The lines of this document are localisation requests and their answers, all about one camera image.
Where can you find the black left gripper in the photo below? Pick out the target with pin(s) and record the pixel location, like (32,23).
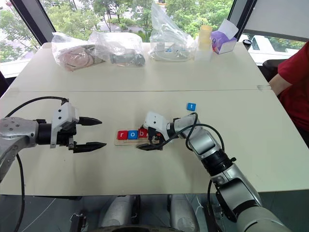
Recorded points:
(66,135)

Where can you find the blue letter block t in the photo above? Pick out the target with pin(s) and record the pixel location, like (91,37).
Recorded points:
(191,107)

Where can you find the black chair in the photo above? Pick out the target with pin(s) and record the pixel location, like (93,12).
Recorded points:
(270,68)

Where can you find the person's bare forearm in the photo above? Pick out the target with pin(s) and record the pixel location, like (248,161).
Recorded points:
(280,83)

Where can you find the red letter block b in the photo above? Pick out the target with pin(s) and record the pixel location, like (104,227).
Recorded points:
(143,134)

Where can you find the plastic bag with pink cloth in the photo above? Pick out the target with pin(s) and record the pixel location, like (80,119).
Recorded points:
(74,56)

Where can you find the dark window frame post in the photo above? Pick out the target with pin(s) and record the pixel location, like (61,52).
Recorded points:
(241,17)
(33,21)

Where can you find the clear tape strip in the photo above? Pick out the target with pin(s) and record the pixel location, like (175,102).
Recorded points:
(263,86)

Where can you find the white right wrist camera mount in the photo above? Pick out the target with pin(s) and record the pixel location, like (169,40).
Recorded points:
(154,120)

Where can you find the tall clear bag white items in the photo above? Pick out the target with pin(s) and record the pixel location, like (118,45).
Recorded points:
(169,36)

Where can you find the red letter block r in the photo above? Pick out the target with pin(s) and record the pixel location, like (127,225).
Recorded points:
(122,135)

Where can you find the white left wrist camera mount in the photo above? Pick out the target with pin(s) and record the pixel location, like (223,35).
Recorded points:
(63,113)

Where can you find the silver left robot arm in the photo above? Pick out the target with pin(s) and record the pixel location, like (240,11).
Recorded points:
(14,135)

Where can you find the blue letter block o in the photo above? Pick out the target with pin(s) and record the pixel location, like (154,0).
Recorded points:
(132,135)

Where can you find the stacked yellow plastic cups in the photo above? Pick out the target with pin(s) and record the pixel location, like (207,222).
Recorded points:
(205,36)

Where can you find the small black bracket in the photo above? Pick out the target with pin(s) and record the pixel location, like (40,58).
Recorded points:
(78,221)

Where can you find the person in red shirt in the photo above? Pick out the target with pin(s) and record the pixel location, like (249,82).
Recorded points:
(297,84)

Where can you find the silver rounded robot leg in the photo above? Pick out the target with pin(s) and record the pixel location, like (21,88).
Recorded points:
(183,212)
(118,212)

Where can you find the small black round object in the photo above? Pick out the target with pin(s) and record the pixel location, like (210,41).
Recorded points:
(247,42)

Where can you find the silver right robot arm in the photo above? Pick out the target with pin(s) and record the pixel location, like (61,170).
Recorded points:
(205,142)

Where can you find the plastic bag with grey part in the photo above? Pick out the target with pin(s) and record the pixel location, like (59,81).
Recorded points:
(120,48)

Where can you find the wooden letter tray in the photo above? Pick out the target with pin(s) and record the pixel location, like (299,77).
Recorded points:
(125,142)

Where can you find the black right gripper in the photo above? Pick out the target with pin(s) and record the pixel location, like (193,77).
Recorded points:
(155,137)

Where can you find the white plastic container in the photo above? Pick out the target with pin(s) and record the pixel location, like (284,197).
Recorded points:
(204,54)

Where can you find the purple tissue box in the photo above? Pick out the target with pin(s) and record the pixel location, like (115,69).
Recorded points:
(223,41)

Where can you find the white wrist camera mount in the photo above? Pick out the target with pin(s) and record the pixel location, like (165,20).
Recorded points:
(63,113)
(154,120)

